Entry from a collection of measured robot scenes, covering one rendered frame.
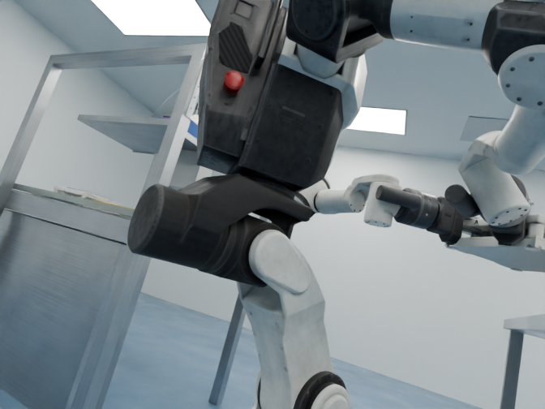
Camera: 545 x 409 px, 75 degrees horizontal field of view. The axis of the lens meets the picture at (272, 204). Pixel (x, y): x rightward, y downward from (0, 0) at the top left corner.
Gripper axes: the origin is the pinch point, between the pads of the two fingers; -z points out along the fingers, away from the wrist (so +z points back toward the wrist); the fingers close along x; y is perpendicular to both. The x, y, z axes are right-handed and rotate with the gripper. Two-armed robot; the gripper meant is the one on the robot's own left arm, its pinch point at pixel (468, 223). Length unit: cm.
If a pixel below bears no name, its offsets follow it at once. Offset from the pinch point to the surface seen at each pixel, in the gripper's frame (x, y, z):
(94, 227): 23, -90, 115
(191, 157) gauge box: -22, -96, 84
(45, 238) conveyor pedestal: 34, -115, 144
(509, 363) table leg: 34, -41, -52
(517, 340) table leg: 26, -40, -54
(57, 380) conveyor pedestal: 88, -90, 110
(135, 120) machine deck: -27, -80, 110
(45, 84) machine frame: -48, -128, 179
